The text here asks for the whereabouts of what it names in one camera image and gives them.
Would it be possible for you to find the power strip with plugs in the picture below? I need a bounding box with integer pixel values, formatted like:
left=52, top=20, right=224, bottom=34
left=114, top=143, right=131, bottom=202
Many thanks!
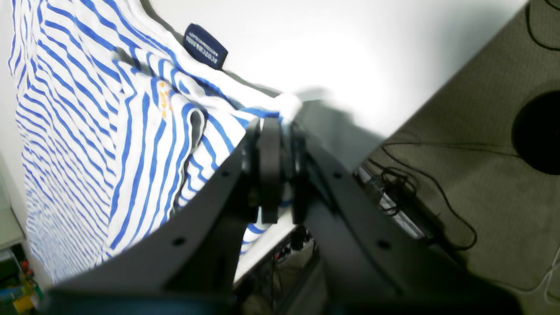
left=354, top=165, right=437, bottom=245

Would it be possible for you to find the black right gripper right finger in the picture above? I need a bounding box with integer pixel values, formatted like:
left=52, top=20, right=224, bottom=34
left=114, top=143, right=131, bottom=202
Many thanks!
left=262, top=118, right=522, bottom=315

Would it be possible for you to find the black round stand base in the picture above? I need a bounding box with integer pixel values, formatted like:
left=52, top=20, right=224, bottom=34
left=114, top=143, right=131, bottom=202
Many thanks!
left=511, top=90, right=560, bottom=175

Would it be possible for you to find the blue white striped T-shirt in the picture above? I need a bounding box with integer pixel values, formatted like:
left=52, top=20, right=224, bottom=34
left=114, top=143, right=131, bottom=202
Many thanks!
left=8, top=0, right=301, bottom=284

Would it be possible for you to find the black cable bundle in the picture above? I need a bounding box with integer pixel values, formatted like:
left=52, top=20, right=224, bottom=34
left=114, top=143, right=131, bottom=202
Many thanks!
left=238, top=227, right=322, bottom=315

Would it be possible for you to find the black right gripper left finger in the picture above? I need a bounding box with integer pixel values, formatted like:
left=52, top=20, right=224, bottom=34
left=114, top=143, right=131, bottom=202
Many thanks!
left=42, top=119, right=263, bottom=315

